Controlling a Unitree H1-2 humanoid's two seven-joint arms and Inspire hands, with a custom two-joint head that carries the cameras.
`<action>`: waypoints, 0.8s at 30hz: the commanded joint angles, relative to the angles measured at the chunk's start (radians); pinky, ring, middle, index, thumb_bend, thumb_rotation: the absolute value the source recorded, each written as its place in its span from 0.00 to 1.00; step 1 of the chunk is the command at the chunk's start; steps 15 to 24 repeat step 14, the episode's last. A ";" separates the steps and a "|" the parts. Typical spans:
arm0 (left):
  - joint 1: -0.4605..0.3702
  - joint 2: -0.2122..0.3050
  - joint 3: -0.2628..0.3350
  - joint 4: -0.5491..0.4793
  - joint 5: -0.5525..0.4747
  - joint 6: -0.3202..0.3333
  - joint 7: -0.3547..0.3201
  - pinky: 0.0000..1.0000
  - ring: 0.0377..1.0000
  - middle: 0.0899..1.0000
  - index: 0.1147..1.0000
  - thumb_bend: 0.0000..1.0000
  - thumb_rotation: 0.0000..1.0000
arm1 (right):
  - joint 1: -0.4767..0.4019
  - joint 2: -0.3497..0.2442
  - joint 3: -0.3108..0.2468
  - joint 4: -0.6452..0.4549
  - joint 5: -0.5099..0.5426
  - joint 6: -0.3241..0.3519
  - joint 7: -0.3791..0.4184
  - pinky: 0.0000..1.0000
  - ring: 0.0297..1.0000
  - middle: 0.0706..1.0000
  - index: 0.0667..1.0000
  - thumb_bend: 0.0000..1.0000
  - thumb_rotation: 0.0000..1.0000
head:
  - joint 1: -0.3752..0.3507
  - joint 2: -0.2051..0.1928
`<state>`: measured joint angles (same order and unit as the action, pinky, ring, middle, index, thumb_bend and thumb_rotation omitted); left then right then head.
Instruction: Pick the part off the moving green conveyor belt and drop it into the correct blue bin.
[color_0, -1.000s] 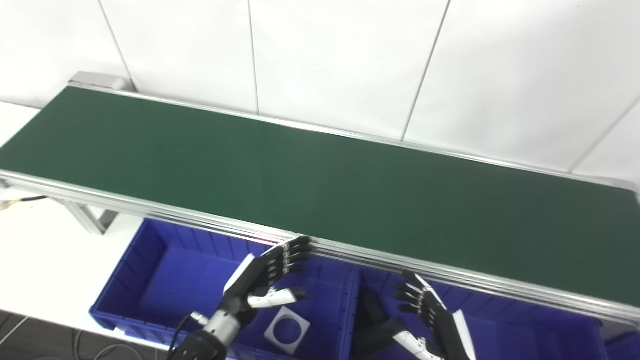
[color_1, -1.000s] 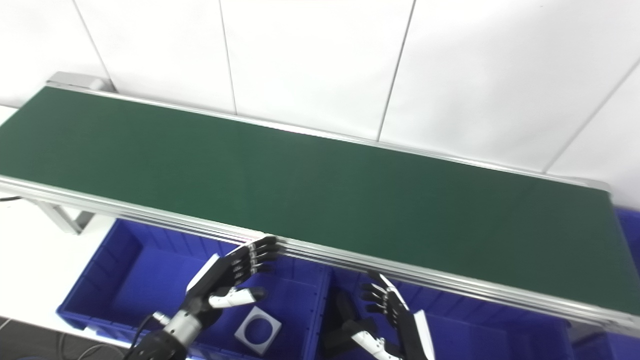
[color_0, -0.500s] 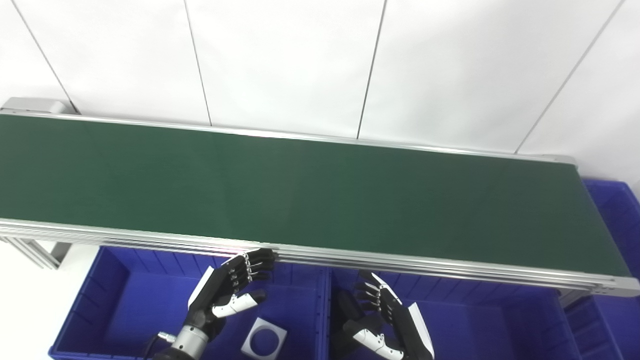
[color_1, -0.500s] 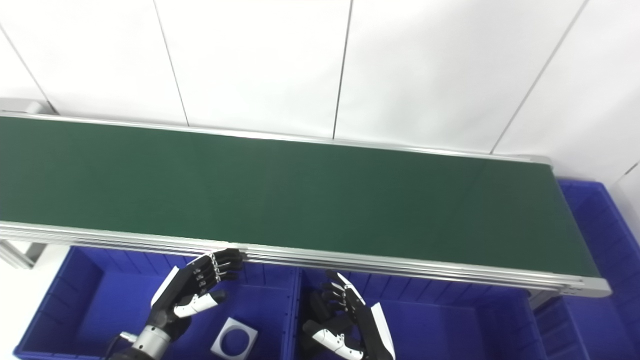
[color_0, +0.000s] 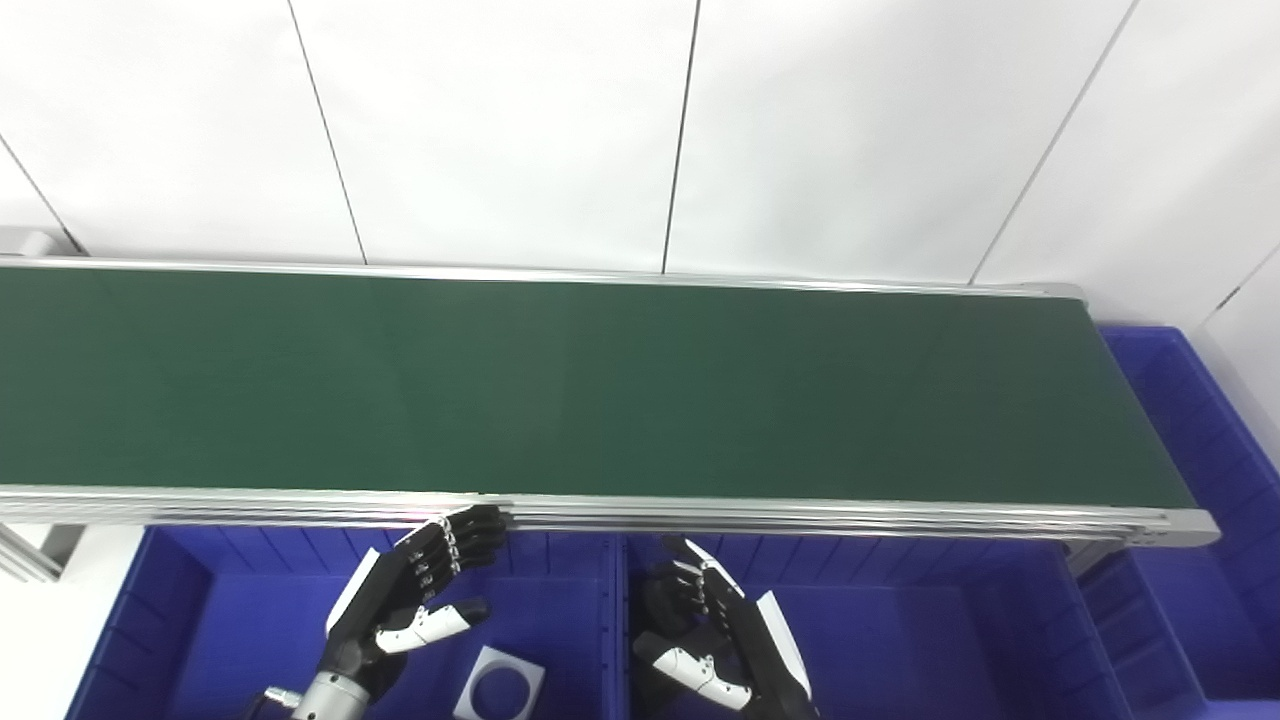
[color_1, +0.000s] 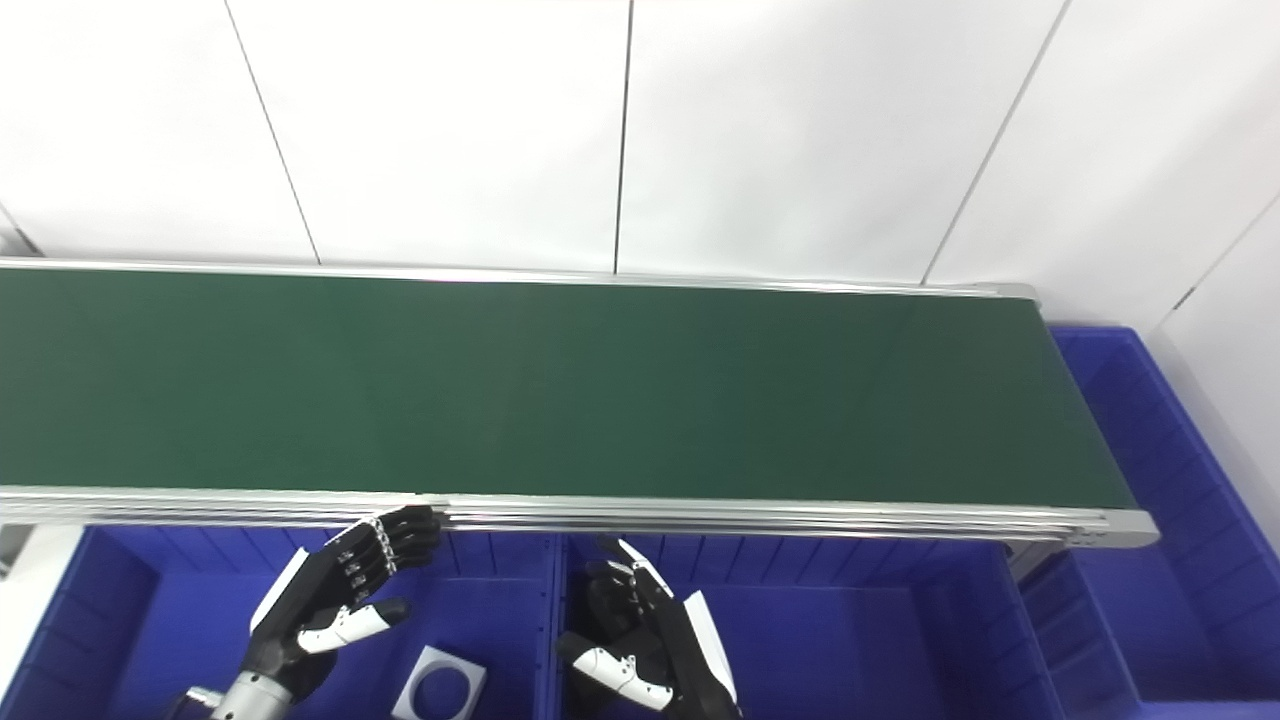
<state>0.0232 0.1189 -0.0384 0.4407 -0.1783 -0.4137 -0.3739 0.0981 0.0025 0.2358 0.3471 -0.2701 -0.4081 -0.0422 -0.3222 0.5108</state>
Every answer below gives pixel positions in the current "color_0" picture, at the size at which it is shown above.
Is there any green conveyor belt aluminium frame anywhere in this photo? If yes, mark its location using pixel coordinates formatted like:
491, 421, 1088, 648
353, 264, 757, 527
0, 255, 1221, 549

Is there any white square part round hole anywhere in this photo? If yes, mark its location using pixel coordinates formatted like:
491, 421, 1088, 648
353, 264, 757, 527
452, 645, 547, 720

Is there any aluminium conveyor leg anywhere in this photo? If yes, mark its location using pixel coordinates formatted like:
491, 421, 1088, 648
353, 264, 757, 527
0, 520, 87, 584

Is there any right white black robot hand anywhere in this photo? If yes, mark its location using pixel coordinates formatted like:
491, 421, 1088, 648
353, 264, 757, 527
633, 535, 816, 720

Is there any blue plastic bin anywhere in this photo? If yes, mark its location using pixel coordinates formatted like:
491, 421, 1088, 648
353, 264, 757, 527
65, 525, 627, 720
615, 532, 1133, 720
1075, 325, 1280, 720

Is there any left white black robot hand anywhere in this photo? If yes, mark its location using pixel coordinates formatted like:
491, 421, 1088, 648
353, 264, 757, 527
318, 505, 509, 701

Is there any grey conveyor end housing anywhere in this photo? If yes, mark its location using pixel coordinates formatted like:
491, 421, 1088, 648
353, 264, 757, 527
0, 227, 63, 257

